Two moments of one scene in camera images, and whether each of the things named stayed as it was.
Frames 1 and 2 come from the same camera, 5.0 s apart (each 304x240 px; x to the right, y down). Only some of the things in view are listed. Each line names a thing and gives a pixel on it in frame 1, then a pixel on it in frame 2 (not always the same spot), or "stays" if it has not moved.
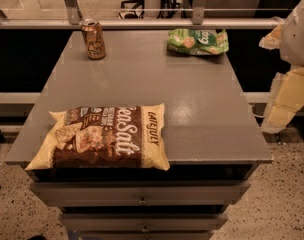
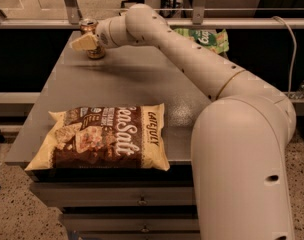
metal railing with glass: [145, 6] stays
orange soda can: [94, 38] stays
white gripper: [297, 39] → [103, 34]
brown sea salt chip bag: [117, 137] stays
